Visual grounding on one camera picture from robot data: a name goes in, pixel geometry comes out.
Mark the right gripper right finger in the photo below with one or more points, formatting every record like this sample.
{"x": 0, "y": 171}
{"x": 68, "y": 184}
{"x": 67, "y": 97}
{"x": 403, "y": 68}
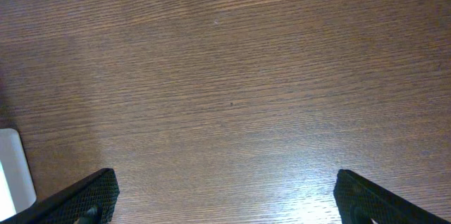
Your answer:
{"x": 361, "y": 201}

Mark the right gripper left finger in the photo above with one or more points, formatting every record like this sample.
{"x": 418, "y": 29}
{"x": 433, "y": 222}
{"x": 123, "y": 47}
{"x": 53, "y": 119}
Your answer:
{"x": 90, "y": 200}

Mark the white plastic cutlery tray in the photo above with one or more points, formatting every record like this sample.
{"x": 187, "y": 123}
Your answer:
{"x": 17, "y": 188}

